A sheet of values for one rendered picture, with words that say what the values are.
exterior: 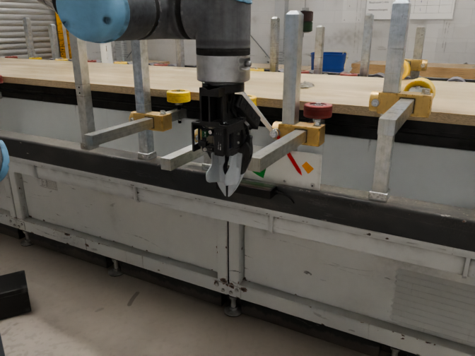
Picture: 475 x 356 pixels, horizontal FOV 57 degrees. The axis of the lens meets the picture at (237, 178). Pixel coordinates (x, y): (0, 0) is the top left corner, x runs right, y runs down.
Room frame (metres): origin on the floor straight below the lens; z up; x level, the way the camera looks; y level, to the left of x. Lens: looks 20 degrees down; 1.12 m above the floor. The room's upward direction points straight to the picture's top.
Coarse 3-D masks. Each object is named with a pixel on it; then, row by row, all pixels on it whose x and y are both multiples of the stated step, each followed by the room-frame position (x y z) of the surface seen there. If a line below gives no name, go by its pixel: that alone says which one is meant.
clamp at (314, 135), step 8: (280, 128) 1.13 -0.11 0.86; (288, 128) 1.12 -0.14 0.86; (296, 128) 1.11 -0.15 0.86; (304, 128) 1.10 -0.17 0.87; (312, 128) 1.09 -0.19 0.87; (320, 128) 1.09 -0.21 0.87; (280, 136) 1.13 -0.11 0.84; (312, 136) 1.09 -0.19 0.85; (320, 136) 1.09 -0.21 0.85; (304, 144) 1.10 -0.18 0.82; (312, 144) 1.09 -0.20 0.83; (320, 144) 1.10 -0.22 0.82
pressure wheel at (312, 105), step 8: (304, 104) 1.23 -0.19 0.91; (312, 104) 1.24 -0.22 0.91; (320, 104) 1.22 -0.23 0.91; (328, 104) 1.22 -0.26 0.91; (304, 112) 1.22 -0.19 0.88; (312, 112) 1.19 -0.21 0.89; (320, 112) 1.18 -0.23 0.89; (328, 112) 1.19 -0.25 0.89; (312, 120) 1.22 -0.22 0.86; (320, 120) 1.21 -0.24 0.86
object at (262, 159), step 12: (324, 120) 1.23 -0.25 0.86; (300, 132) 1.08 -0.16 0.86; (276, 144) 0.96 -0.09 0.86; (288, 144) 0.99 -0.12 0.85; (300, 144) 1.06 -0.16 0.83; (252, 156) 0.87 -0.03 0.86; (264, 156) 0.87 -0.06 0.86; (276, 156) 0.93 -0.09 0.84; (252, 168) 0.86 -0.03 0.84; (264, 168) 0.87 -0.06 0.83
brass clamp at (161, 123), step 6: (132, 114) 1.38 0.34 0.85; (138, 114) 1.36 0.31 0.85; (144, 114) 1.35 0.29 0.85; (150, 114) 1.34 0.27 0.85; (156, 114) 1.34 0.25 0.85; (168, 114) 1.35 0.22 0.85; (132, 120) 1.36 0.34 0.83; (156, 120) 1.33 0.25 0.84; (162, 120) 1.32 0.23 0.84; (168, 120) 1.34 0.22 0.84; (156, 126) 1.33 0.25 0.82; (162, 126) 1.32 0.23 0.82; (168, 126) 1.34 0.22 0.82
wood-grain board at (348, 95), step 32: (0, 64) 2.57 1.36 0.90; (32, 64) 2.57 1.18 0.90; (64, 64) 2.57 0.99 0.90; (96, 64) 2.57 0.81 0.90; (128, 64) 2.57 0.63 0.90; (160, 96) 1.57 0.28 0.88; (192, 96) 1.50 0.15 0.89; (256, 96) 1.40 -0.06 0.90; (320, 96) 1.40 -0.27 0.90; (352, 96) 1.40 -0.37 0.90; (448, 96) 1.40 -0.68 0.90
